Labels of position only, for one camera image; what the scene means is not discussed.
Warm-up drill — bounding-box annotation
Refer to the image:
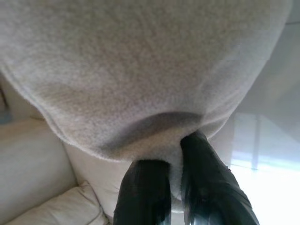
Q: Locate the cream leather sofa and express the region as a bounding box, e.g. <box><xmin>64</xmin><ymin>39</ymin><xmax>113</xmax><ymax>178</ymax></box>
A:
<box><xmin>0</xmin><ymin>70</ymin><xmax>186</xmax><ymax>225</ymax></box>

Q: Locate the beige fleece pillow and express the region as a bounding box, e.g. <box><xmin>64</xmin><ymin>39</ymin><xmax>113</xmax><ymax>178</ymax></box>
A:
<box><xmin>0</xmin><ymin>0</ymin><xmax>293</xmax><ymax>214</ymax></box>

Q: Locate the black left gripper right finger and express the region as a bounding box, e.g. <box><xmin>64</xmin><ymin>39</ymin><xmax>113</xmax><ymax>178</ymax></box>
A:
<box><xmin>179</xmin><ymin>130</ymin><xmax>261</xmax><ymax>225</ymax></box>

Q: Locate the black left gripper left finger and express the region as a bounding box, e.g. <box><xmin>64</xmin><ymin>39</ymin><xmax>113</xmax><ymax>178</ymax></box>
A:
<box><xmin>113</xmin><ymin>159</ymin><xmax>173</xmax><ymax>225</ymax></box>

